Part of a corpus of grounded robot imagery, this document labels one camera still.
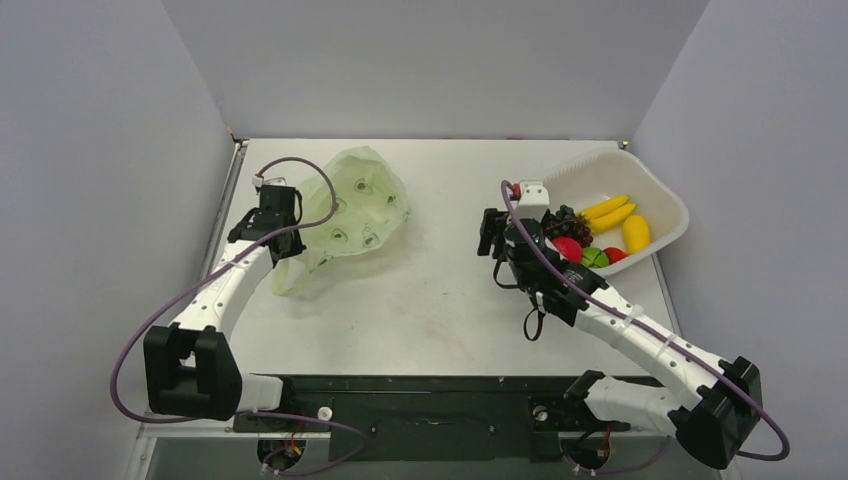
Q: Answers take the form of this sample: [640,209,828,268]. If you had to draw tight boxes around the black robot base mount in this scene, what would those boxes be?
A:
[233,375,630,477]

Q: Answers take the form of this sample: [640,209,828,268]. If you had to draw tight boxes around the upper yellow fake banana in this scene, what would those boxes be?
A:
[579,195,630,221]

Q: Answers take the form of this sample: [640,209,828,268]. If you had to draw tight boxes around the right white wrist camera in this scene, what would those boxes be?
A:
[510,180,550,222]

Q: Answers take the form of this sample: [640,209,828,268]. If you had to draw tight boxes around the red fake apple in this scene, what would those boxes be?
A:
[552,236,583,264]

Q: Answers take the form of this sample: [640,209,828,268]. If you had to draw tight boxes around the red fake strawberry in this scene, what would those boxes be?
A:
[603,247,629,266]

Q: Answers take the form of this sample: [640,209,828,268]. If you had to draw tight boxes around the green fake round fruit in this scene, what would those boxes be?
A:
[580,246,610,268]

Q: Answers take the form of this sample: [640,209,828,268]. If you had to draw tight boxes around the lower yellow fake banana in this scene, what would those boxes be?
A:
[589,203,637,235]

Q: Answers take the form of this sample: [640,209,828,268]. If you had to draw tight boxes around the yellow fake mango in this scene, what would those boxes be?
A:
[621,215,653,255]

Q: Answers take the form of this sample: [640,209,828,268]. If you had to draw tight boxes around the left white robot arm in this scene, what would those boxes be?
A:
[142,185,305,430]

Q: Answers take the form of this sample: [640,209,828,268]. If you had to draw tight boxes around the dark blue fake grapes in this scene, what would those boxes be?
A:
[542,205,578,233]

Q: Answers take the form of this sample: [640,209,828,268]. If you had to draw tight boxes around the purple fake grapes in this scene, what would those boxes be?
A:
[553,221,593,248]

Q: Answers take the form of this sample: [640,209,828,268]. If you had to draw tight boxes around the green plastic bag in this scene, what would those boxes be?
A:
[271,146,410,296]

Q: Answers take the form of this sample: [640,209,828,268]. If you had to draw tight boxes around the white plastic basket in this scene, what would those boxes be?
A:
[543,149,690,277]

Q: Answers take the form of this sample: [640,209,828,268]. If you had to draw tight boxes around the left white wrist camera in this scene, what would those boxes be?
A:
[251,175,288,190]

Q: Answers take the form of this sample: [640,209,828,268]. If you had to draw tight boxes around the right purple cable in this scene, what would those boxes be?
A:
[500,180,792,475]

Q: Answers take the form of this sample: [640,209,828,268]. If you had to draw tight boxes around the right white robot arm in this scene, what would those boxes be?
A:
[477,208,762,469]

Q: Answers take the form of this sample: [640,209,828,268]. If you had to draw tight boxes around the yellow fake banana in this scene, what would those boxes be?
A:
[589,203,637,235]
[579,195,630,221]

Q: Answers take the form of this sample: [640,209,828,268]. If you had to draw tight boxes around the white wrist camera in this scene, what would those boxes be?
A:
[251,175,288,190]
[510,180,550,222]

